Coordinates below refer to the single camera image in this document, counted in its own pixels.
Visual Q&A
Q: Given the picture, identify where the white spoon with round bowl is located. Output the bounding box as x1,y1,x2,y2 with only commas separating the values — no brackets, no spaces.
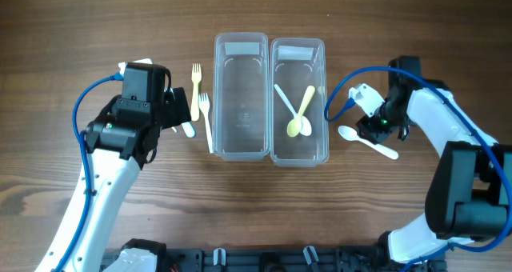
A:
273,83,313,138

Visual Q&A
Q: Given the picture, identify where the blue cable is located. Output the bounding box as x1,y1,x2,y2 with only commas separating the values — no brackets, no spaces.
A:
322,66,512,272
51,74,125,272

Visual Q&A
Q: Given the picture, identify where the yellow plastic fork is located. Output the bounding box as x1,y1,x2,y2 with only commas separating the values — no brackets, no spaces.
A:
190,63,202,121

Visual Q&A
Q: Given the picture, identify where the white plastic fork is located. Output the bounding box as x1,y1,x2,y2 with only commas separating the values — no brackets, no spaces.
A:
199,93,213,154

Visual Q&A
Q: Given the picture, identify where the right blue cable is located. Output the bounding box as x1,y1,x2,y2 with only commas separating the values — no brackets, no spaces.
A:
322,66,512,272

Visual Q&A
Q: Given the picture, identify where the left blue cable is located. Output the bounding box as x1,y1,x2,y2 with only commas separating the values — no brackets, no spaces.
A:
51,74,125,272

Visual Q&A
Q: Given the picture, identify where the large white plastic spoon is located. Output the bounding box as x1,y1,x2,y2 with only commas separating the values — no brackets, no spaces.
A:
338,126,399,160

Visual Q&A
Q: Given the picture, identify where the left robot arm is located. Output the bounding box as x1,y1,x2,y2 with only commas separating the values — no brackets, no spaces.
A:
37,58,191,271

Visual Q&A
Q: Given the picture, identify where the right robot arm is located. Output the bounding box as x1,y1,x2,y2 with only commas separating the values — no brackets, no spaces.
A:
346,56,511,269

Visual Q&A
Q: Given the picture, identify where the yellow plastic spoon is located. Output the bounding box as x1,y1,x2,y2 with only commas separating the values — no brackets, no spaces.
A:
286,85,317,138

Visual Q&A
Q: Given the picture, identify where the light blue plastic fork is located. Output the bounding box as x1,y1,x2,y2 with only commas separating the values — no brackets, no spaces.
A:
181,122,196,138

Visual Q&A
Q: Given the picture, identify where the clear plastic container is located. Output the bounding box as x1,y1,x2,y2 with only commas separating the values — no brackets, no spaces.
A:
270,38,330,167
213,32,270,162

